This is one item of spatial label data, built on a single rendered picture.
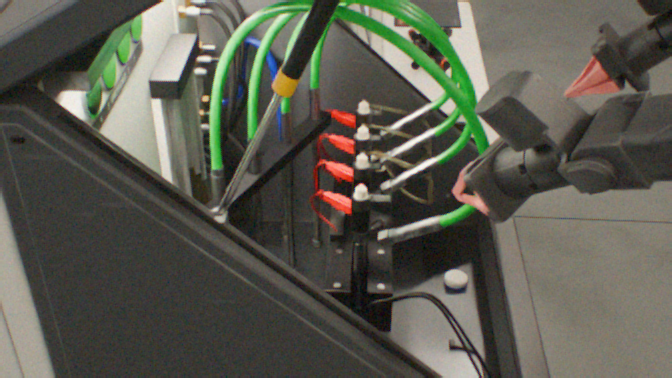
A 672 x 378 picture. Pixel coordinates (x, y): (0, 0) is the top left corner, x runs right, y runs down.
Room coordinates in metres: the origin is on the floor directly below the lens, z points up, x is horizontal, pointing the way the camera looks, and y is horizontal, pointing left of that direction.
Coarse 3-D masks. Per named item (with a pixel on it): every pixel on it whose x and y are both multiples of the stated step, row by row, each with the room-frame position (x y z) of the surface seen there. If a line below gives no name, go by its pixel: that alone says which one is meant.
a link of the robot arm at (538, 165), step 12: (540, 144) 0.66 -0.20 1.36; (528, 156) 0.69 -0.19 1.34; (540, 156) 0.67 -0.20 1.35; (552, 156) 0.66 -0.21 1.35; (528, 168) 0.68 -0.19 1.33; (540, 168) 0.67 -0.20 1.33; (552, 168) 0.66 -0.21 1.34; (540, 180) 0.67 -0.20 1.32; (552, 180) 0.66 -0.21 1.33; (564, 180) 0.65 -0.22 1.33
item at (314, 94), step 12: (420, 12) 1.16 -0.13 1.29; (324, 36) 1.16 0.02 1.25; (312, 60) 1.16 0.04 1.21; (312, 72) 1.16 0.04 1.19; (312, 84) 1.16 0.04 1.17; (456, 84) 1.15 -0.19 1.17; (312, 96) 1.16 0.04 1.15; (444, 96) 1.15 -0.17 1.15; (312, 108) 1.16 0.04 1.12; (420, 108) 1.16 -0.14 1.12; (432, 108) 1.15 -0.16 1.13; (408, 120) 1.15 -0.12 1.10; (384, 132) 1.16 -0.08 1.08
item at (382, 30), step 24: (312, 0) 0.87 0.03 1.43; (360, 24) 0.83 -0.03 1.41; (384, 24) 0.83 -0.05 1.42; (408, 48) 0.81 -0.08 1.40; (216, 72) 0.92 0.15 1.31; (432, 72) 0.80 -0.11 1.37; (216, 96) 0.92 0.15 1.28; (456, 96) 0.78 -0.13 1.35; (216, 120) 0.92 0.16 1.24; (216, 144) 0.93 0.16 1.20; (480, 144) 0.77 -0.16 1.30; (216, 168) 0.93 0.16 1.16; (456, 216) 0.78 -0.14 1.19
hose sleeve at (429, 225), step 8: (440, 216) 0.79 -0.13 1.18; (408, 224) 0.81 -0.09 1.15; (416, 224) 0.80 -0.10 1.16; (424, 224) 0.79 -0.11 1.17; (432, 224) 0.79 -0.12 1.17; (440, 224) 0.78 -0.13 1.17; (392, 232) 0.81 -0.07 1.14; (400, 232) 0.81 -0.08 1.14; (408, 232) 0.80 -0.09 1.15; (416, 232) 0.80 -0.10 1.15; (424, 232) 0.79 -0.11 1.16; (432, 232) 0.79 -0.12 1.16; (392, 240) 0.81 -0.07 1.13; (400, 240) 0.81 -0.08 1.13
